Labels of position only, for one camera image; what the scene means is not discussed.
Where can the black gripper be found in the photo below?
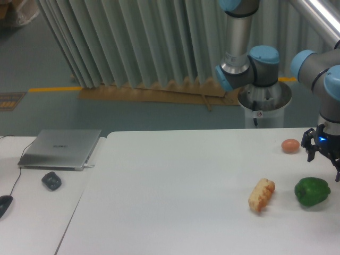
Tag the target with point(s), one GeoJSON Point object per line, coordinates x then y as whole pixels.
{"type": "Point", "coordinates": [326, 137]}

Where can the white usb plug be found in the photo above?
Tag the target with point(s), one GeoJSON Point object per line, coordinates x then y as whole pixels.
{"type": "Point", "coordinates": [88, 166]}

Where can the brown egg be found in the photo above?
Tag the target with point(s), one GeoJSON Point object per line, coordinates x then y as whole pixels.
{"type": "Point", "coordinates": [290, 146]}

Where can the golden bread piece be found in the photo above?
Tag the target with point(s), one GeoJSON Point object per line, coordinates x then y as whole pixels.
{"type": "Point", "coordinates": [261, 194]}

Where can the silver closed laptop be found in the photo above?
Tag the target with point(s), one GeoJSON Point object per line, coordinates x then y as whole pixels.
{"type": "Point", "coordinates": [60, 149]}

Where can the brown cardboard sheet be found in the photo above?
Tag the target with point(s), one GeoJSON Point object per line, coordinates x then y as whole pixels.
{"type": "Point", "coordinates": [209, 93]}

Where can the clear plastic bag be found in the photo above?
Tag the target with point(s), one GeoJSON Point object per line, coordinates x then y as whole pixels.
{"type": "Point", "coordinates": [23, 12]}

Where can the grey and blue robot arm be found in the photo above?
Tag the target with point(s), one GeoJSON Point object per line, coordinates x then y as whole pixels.
{"type": "Point", "coordinates": [257, 68]}

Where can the grey-green pleated curtain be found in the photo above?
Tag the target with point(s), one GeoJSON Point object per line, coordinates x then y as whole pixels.
{"type": "Point", "coordinates": [119, 42]}

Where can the small black controller device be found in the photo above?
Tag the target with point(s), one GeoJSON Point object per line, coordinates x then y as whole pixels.
{"type": "Point", "coordinates": [52, 181]}

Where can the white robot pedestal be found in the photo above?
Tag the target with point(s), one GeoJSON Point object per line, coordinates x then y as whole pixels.
{"type": "Point", "coordinates": [264, 107]}

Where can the green bell pepper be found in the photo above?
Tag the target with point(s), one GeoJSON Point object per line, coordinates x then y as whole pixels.
{"type": "Point", "coordinates": [311, 191]}

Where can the black computer mouse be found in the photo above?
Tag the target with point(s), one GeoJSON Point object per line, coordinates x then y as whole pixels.
{"type": "Point", "coordinates": [5, 202]}

